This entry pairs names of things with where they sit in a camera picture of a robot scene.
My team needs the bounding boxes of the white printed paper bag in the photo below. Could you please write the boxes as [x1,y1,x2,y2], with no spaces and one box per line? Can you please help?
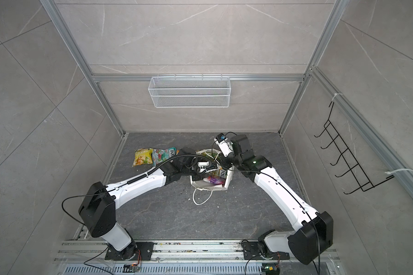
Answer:
[190,148,234,206]

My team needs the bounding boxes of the purple Fox's berries candy bag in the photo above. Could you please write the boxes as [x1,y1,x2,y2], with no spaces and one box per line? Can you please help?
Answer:
[203,176,226,186]

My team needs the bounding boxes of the green Fox's mint candy bag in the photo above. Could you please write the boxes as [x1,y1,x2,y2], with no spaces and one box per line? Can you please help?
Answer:
[151,147,178,166]

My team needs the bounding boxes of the yellow chips snack bag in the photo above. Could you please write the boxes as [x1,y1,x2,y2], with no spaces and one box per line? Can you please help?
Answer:
[133,148,153,167]

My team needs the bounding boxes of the green yellow Fox's candy bag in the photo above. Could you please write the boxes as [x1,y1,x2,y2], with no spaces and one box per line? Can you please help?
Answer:
[217,167,228,179]

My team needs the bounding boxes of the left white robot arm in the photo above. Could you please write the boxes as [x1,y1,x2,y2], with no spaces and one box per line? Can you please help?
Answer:
[78,148,218,253]

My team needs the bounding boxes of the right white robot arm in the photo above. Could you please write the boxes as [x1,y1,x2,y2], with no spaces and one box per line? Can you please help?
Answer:
[215,134,334,265]

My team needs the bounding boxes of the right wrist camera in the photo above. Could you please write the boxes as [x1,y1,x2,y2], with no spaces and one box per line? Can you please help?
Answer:
[215,133,233,157]

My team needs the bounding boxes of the white wire mesh basket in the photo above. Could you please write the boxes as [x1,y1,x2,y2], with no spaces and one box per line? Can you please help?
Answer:
[148,76,232,108]

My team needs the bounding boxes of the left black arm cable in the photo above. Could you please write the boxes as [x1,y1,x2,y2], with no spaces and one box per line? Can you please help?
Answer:
[123,154,214,188]

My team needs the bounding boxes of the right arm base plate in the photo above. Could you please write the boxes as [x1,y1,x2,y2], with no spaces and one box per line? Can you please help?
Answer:
[240,239,290,261]

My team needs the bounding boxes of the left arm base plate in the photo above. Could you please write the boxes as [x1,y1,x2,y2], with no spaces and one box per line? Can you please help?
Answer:
[104,241,154,261]

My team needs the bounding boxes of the black wire hook rack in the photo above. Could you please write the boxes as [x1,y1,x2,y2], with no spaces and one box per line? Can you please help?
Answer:
[314,102,395,195]

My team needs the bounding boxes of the aluminium mounting rail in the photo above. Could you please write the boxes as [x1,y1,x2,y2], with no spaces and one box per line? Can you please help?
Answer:
[52,239,346,275]

